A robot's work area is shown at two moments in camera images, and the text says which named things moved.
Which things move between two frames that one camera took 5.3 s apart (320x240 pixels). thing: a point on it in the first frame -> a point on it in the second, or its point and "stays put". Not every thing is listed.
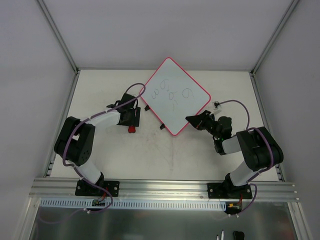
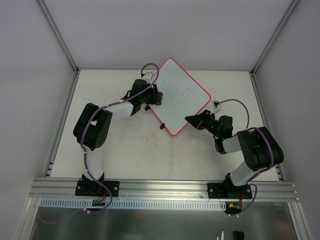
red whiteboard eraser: x=131 y=129 -> x=159 y=98
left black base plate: x=82 y=188 stays put
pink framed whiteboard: x=172 y=95 stays put
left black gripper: x=136 y=116 -> x=153 y=94
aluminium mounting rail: x=162 y=190 stays put
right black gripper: x=203 y=122 stays put
